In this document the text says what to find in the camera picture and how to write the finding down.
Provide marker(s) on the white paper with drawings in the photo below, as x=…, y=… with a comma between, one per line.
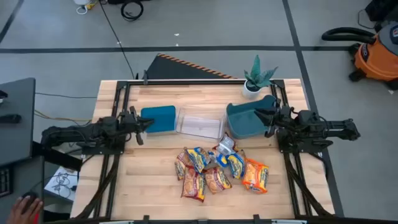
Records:
x=60, y=183

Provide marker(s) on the black mat with orange stripes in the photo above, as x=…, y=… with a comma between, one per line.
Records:
x=174, y=70

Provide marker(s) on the small black camera post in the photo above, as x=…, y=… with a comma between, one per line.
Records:
x=145, y=77

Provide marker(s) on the black desk foot beam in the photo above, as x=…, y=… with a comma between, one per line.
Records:
x=56, y=155

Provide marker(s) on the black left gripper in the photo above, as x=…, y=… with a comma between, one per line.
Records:
x=130, y=123

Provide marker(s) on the blue square plastic bin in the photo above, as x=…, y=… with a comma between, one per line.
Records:
x=160, y=119

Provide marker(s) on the small yellow object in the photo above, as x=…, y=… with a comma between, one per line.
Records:
x=91, y=5

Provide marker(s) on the black remote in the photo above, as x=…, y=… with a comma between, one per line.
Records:
x=11, y=119

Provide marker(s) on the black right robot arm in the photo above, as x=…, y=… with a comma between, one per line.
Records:
x=329, y=129

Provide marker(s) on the orange shop vacuum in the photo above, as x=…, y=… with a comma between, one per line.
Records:
x=376, y=59

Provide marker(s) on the green plant in white pot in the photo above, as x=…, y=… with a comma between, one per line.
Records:
x=256, y=79

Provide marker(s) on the black computer mouse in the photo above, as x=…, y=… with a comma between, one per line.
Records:
x=29, y=195

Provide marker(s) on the black equipment case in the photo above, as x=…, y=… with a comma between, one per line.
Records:
x=382, y=9

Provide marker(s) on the teal plastic bin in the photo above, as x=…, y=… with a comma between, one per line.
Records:
x=242, y=123

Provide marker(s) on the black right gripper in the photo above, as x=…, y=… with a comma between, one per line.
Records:
x=281, y=118

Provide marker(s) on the dark grey desk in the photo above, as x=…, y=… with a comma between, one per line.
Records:
x=28, y=177

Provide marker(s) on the orange chicken noodle pack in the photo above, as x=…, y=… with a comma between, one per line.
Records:
x=255, y=175

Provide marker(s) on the white power strip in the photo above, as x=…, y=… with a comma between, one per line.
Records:
x=81, y=2

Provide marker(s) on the black keyboard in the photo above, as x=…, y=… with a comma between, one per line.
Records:
x=5, y=183

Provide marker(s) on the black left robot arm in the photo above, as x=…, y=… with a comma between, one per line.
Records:
x=77, y=132

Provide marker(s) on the clear plastic bin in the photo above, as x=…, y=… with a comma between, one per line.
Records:
x=200, y=124

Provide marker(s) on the person's hand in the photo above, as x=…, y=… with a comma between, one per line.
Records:
x=25, y=211

